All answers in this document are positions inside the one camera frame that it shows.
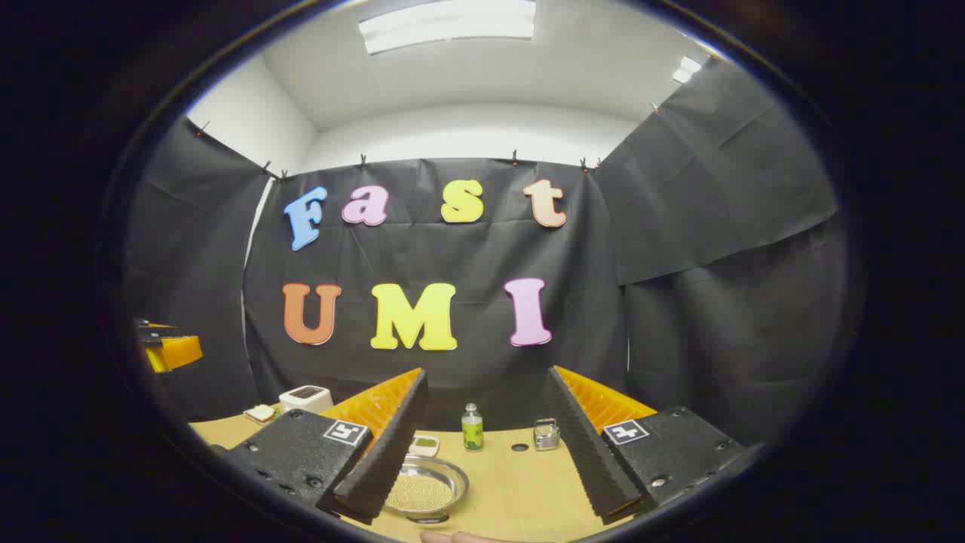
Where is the steel pot with black handles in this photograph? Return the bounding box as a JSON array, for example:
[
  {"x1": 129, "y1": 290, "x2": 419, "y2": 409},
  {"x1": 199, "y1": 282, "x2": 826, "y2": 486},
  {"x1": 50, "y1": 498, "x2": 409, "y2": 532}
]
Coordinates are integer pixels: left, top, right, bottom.
[{"x1": 383, "y1": 454, "x2": 470, "y2": 525}]

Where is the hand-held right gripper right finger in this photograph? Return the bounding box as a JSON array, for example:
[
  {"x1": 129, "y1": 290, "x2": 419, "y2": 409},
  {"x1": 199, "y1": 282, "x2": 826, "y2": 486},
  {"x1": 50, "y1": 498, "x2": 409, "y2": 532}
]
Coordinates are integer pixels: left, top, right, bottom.
[{"x1": 548, "y1": 366, "x2": 747, "y2": 525}]

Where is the large ceiling light panel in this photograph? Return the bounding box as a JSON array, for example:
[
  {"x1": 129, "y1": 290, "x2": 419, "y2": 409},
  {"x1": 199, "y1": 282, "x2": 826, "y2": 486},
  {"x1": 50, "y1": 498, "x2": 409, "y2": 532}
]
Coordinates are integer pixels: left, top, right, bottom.
[{"x1": 358, "y1": 0, "x2": 538, "y2": 55}]

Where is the green label drink bottle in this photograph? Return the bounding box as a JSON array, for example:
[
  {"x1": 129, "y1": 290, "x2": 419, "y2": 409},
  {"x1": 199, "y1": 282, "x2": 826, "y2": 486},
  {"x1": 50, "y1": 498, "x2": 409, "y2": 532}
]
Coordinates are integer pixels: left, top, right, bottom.
[{"x1": 461, "y1": 403, "x2": 485, "y2": 452}]

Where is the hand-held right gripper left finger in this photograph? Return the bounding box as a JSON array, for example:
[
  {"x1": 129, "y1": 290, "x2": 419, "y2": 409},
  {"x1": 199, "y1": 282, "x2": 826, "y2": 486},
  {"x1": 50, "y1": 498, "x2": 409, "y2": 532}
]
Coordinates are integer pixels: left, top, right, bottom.
[{"x1": 226, "y1": 368, "x2": 429, "y2": 526}]

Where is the pile of yellow soybeans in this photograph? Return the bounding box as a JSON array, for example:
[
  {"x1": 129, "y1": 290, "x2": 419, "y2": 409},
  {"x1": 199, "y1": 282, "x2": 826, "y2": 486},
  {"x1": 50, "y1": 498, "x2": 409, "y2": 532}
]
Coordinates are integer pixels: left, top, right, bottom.
[{"x1": 388, "y1": 474, "x2": 455, "y2": 514}]

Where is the white toaster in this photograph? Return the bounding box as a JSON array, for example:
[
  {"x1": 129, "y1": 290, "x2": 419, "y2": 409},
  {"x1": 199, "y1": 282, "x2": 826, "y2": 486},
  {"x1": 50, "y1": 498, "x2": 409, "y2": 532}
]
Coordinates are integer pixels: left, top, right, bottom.
[{"x1": 279, "y1": 385, "x2": 334, "y2": 414}]

